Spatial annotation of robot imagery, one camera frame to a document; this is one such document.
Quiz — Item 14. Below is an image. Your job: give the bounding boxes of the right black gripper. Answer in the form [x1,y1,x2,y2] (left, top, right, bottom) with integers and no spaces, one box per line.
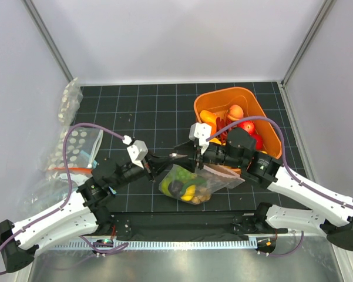
[170,137,244,173]

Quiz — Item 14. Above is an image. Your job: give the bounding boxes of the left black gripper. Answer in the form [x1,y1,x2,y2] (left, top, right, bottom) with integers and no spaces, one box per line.
[109,149,174,190]

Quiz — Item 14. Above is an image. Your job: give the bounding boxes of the green apple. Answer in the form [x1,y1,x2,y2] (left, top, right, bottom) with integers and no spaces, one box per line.
[160,179,172,197]

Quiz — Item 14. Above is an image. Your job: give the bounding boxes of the green chili pepper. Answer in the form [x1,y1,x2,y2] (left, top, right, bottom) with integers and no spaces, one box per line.
[179,179,206,196]

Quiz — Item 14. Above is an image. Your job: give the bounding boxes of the dark purple fruit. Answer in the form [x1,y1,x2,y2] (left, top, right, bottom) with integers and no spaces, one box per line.
[168,180,184,198]

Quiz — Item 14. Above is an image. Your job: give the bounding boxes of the pink dotted zip bag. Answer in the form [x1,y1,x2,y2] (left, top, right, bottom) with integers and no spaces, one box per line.
[159,164,244,205]

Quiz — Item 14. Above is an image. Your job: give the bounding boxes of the yellow lemon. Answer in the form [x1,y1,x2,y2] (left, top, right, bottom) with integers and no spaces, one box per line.
[181,185,196,202]

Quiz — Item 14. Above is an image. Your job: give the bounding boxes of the brown longan cluster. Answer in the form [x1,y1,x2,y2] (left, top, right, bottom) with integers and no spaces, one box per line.
[191,187,212,205]

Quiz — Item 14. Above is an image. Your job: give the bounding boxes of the orange plastic basket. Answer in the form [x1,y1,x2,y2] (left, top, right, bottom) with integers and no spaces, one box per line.
[193,86,283,171]

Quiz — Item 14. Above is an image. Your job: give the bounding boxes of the green grapes bunch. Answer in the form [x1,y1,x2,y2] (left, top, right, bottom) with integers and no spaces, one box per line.
[175,167,196,182]

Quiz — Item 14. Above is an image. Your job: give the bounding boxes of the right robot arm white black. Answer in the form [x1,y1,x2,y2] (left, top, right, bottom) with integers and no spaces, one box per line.
[170,128,353,251]

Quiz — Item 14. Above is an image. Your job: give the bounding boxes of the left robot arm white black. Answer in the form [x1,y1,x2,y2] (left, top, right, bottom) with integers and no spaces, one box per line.
[0,153,175,273]

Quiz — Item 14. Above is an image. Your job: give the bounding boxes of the white dotted bag with items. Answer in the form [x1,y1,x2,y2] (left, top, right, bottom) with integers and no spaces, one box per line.
[37,127,103,179]

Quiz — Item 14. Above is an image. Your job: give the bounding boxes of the crumpled clear plastic bag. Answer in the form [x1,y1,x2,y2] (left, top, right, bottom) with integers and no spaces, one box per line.
[18,177,69,217]

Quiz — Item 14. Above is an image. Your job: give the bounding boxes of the white dotted bag upright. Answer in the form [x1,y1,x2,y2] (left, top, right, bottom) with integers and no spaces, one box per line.
[58,78,83,132]

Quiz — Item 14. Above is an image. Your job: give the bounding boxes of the yellow bell pepper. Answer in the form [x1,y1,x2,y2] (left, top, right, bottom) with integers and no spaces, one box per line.
[199,110,218,123]

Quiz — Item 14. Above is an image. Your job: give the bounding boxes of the black grid mat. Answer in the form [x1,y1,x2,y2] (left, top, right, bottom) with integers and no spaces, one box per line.
[75,82,305,213]

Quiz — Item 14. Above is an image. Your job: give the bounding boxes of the red chili peppers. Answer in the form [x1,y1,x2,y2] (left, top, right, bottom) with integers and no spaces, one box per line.
[216,117,228,132]

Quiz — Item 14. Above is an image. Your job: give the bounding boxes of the peach fruit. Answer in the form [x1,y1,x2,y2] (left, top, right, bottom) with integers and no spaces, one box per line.
[226,105,244,122]

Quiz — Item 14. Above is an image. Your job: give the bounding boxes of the red apple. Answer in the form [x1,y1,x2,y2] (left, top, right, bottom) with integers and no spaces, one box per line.
[251,134,263,150]

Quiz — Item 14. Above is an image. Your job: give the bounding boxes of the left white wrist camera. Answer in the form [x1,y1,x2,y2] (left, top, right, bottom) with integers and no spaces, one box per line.
[127,140,149,169]

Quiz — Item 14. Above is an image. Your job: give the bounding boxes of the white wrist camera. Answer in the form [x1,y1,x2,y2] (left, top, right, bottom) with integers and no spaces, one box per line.
[127,140,149,169]
[189,122,212,154]

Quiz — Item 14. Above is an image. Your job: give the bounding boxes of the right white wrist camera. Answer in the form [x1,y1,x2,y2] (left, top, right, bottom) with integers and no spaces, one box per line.
[189,122,212,154]

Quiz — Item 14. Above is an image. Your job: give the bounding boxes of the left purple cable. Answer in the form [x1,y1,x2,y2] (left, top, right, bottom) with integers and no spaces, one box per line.
[0,123,133,275]

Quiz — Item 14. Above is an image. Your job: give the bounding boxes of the purple cable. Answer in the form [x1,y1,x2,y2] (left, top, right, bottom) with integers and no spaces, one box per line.
[0,123,133,275]
[207,116,353,259]

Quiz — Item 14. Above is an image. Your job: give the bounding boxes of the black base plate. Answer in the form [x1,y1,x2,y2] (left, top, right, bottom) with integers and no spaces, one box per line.
[76,210,288,237]

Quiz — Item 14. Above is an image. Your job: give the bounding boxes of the white slotted cable duct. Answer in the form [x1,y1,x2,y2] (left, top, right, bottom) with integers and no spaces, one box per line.
[52,237,257,251]

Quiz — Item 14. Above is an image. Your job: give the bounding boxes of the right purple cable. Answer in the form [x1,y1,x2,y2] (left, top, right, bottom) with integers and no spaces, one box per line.
[207,116,353,259]

